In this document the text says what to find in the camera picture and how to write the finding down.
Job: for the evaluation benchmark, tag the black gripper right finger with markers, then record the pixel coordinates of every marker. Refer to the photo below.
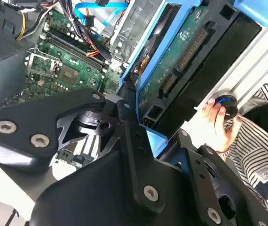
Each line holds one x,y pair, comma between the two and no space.
195,169

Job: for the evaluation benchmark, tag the hard disk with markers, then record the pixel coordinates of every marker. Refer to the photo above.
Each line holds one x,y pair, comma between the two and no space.
171,58

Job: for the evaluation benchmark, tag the person's bare hand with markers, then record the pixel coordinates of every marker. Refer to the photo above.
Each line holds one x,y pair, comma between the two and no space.
215,127

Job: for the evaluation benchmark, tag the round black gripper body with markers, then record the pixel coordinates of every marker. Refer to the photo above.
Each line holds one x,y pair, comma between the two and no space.
89,200

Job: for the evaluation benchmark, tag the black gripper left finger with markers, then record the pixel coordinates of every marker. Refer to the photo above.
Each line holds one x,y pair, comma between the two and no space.
21,117

